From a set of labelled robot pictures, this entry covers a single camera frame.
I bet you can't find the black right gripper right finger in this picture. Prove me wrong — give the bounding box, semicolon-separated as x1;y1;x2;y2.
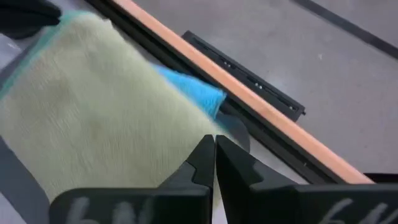
215;135;398;224

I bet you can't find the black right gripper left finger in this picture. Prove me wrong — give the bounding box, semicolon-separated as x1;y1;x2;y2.
49;134;216;224

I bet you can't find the blue microfiber towel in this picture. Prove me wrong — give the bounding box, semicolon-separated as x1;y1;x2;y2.
154;64;228;121

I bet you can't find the green microfiber towel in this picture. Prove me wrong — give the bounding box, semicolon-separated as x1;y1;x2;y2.
0;11;224;203

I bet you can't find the wooden table board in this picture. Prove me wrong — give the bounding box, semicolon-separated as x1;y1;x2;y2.
113;0;374;184

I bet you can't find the black slotted floor bar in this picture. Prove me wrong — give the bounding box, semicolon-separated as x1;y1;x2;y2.
181;30;307;123

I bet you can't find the artificial plant in black pot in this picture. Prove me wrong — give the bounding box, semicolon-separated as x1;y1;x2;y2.
0;0;62;40

